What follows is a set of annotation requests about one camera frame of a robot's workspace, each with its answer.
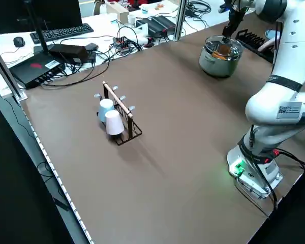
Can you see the grey usb hub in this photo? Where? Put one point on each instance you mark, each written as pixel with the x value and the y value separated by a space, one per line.
pixel 122 45

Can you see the black slotted dish rack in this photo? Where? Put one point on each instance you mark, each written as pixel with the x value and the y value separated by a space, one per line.
pixel 251 42

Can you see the black box device red logo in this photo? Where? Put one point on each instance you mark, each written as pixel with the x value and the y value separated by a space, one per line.
pixel 33 71

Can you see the stainless steel pot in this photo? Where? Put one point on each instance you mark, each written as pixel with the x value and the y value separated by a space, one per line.
pixel 216 68

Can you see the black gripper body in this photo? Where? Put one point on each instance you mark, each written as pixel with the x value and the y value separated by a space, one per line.
pixel 236 16

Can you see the light blue plate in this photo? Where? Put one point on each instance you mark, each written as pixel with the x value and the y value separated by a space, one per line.
pixel 270 34

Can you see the black computer mouse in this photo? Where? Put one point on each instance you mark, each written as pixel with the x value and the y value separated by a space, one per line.
pixel 19 42

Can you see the black monitor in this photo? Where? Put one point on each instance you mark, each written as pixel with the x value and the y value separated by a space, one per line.
pixel 35 15

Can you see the black power brick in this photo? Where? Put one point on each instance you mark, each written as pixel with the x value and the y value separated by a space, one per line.
pixel 68 53

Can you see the black ribbed power supply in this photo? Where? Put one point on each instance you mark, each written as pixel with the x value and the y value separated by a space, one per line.
pixel 161 24

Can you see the light wooden box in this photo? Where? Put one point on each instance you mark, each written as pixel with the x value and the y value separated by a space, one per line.
pixel 117 10

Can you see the aluminium profile post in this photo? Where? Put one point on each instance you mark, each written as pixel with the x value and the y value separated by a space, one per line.
pixel 180 20
pixel 5 73

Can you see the white cup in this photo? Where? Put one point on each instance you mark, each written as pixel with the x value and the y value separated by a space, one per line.
pixel 114 124

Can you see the white plate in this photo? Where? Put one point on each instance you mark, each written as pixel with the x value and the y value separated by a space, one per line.
pixel 265 45

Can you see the light blue cup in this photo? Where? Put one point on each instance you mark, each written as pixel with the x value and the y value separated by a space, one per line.
pixel 105 106

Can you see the white mug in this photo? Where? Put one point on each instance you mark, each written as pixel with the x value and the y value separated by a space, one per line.
pixel 131 19

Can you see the black keyboard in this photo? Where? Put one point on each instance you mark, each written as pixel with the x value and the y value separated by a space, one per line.
pixel 63 31

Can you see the glass pot lid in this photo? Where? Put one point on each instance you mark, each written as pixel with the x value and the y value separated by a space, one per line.
pixel 213 43

